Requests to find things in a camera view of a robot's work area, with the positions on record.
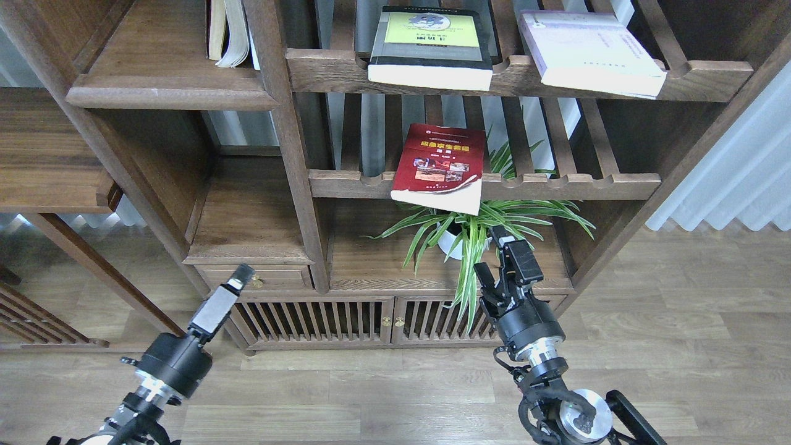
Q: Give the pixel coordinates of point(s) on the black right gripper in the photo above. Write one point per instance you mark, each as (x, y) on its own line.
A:
(527, 325)

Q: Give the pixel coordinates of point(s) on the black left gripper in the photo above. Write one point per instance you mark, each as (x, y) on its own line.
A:
(180, 361)

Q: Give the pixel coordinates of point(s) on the red cover book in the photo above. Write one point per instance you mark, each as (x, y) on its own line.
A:
(442, 168)

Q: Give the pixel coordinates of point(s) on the yellow and black book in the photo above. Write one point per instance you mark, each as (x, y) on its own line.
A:
(432, 48)

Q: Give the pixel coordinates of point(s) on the white lavender book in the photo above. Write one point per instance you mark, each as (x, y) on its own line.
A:
(590, 51)

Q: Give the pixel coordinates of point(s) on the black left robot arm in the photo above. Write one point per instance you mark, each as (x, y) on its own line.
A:
(135, 420)

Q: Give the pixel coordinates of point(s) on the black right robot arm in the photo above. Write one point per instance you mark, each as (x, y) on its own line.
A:
(549, 411)

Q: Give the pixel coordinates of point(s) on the green spider plant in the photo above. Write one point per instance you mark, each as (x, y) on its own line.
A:
(520, 217)

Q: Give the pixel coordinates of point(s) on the white plant pot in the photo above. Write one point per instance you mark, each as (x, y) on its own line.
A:
(451, 240)

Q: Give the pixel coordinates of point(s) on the dark wooden bookshelf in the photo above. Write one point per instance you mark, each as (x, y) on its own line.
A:
(289, 167)

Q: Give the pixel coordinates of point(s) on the dark wooden side table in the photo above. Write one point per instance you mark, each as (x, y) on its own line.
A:
(72, 280)

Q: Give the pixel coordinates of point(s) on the open-paged upright book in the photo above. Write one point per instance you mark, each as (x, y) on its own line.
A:
(239, 38)

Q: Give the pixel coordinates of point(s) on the white pleated curtain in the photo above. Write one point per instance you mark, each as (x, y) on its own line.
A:
(745, 176)

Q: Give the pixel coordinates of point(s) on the beige upright book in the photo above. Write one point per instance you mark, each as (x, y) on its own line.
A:
(216, 28)

